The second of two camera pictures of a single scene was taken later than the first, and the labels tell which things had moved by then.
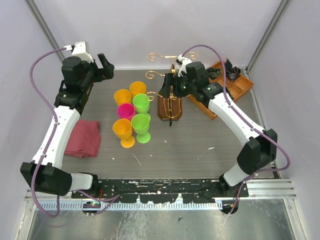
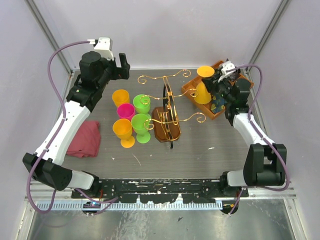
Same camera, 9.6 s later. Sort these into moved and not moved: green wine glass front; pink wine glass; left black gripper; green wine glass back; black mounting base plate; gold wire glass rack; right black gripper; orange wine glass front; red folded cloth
Moved: gold wire glass rack; right black gripper; left black gripper
Not moved: red folded cloth; green wine glass front; green wine glass back; black mounting base plate; orange wine glass front; pink wine glass
